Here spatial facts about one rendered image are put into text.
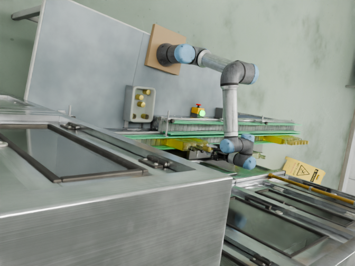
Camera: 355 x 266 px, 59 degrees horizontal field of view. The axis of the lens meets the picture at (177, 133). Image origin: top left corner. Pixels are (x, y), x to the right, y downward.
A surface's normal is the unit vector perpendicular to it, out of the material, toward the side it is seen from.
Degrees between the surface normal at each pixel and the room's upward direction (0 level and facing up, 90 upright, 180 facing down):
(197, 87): 0
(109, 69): 0
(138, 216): 0
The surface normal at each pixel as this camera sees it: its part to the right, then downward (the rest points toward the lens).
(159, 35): 0.61, 0.15
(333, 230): -0.74, 0.00
